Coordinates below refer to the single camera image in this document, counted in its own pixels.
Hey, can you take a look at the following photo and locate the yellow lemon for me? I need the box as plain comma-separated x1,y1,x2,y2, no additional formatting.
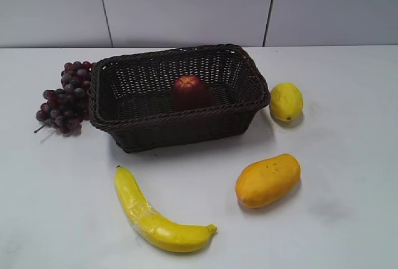
270,83,303,122

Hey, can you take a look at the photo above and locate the yellow banana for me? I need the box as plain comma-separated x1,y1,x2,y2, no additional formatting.
114,166,218,253

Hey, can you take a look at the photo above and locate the orange mango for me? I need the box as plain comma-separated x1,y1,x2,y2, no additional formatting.
235,153,301,209

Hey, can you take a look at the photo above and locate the black woven basket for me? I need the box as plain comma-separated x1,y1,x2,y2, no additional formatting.
89,44,271,153

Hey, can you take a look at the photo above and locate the red grape bunch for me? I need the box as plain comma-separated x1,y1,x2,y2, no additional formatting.
34,61,96,135

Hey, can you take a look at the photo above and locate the red apple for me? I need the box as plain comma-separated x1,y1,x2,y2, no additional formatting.
172,75,211,111

